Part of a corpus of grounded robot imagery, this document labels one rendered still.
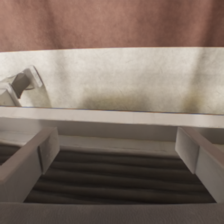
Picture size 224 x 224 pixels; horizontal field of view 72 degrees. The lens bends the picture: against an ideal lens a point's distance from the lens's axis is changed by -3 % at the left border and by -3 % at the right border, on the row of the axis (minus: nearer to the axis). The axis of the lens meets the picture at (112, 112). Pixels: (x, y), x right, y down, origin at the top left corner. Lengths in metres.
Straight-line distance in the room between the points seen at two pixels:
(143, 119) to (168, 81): 0.44
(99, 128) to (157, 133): 0.20
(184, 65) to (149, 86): 0.20
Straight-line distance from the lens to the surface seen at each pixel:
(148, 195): 0.50
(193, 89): 0.94
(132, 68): 0.83
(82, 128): 0.57
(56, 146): 0.17
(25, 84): 0.96
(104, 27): 0.78
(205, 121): 0.51
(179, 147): 0.17
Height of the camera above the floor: 0.75
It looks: 50 degrees down
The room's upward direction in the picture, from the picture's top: 169 degrees counter-clockwise
